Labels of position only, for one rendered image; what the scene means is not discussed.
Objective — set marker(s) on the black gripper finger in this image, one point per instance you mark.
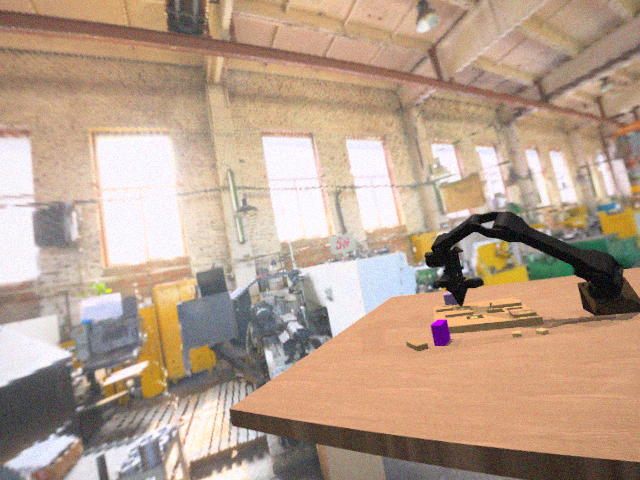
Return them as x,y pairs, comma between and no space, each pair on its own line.
454,293
461,294

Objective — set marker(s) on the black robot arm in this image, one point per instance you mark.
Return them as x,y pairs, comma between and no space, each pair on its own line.
604,273

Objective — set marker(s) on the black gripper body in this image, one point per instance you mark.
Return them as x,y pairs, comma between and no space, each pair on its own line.
469,283

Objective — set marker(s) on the tan flat block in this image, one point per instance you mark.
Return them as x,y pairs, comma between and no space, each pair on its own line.
417,344

